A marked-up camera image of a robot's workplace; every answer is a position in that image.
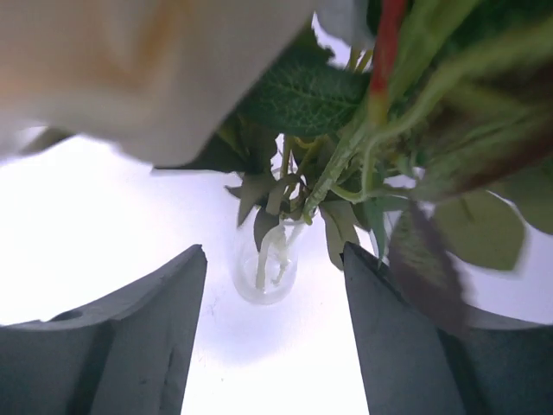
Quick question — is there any clear glass vase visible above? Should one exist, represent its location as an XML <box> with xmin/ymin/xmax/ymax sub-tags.
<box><xmin>231</xmin><ymin>208</ymin><xmax>307</xmax><ymax>305</ymax></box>

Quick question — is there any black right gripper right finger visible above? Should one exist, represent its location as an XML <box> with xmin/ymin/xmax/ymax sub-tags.
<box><xmin>341</xmin><ymin>243</ymin><xmax>552</xmax><ymax>415</ymax></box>

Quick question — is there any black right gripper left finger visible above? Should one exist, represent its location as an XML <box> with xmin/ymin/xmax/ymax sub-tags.
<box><xmin>1</xmin><ymin>245</ymin><xmax>207</xmax><ymax>415</ymax></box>

